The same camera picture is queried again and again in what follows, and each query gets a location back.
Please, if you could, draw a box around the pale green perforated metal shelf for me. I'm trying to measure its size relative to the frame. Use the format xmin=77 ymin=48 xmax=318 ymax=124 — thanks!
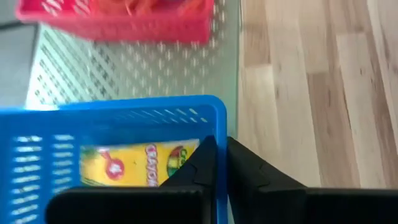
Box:
xmin=24 ymin=0 xmax=241 ymax=139

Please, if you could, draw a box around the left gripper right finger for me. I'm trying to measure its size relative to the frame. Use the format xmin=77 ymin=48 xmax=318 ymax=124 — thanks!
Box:
xmin=226 ymin=136 xmax=398 ymax=224

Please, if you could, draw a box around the blue plastic basket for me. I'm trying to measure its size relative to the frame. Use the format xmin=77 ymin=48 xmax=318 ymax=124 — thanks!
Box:
xmin=0 ymin=95 xmax=228 ymax=224

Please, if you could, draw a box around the red plastic basket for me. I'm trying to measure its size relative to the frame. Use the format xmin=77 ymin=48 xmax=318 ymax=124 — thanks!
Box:
xmin=15 ymin=0 xmax=215 ymax=44

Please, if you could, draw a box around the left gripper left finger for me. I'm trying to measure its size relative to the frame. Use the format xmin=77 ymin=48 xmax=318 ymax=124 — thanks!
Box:
xmin=45 ymin=135 xmax=218 ymax=224

